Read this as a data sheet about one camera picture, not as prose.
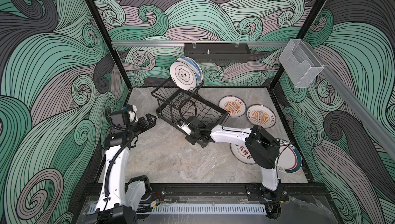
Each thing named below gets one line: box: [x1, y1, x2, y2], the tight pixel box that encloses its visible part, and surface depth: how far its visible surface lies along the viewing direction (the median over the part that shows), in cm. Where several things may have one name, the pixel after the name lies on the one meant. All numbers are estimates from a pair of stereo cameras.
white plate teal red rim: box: [275, 138, 303, 174], surface depth 83 cm
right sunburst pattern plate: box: [246, 103, 277, 129], surface depth 105 cm
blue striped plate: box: [174, 56, 203, 86], surface depth 84 cm
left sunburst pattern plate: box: [218, 95, 247, 118], surface depth 111 cm
